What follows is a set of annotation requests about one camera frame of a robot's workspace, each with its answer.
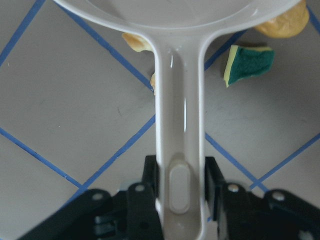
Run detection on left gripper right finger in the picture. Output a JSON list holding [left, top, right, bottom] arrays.
[[204, 156, 250, 240]]

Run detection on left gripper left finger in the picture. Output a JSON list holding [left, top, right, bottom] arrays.
[[126, 155, 163, 240]]

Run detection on green yellow sponge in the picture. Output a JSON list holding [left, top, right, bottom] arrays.
[[223, 44, 275, 88]]

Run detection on twisted croissant bread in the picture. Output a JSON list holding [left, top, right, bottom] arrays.
[[121, 32, 156, 96]]

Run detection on white plastic dustpan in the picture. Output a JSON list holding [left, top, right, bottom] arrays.
[[58, 0, 297, 240]]

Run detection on yellow potato-shaped bread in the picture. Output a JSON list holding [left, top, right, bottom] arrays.
[[254, 0, 310, 39]]

